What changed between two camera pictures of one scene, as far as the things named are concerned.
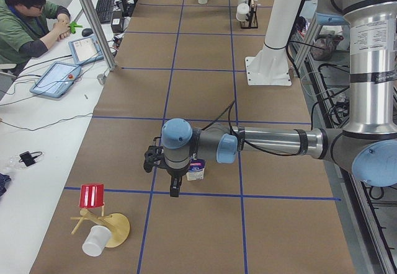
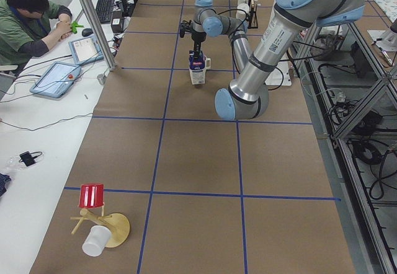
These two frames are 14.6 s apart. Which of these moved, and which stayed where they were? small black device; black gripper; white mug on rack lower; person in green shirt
Moved: black gripper
Stayed: white mug on rack lower; small black device; person in green shirt
